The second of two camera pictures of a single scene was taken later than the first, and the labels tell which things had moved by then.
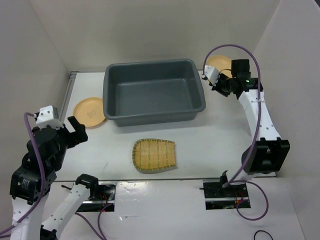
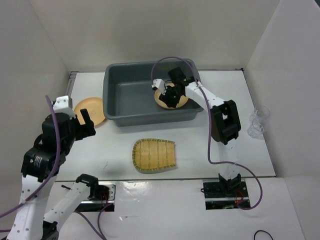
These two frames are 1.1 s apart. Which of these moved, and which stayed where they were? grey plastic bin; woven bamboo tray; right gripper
Moved: right gripper
Stayed: grey plastic bin; woven bamboo tray
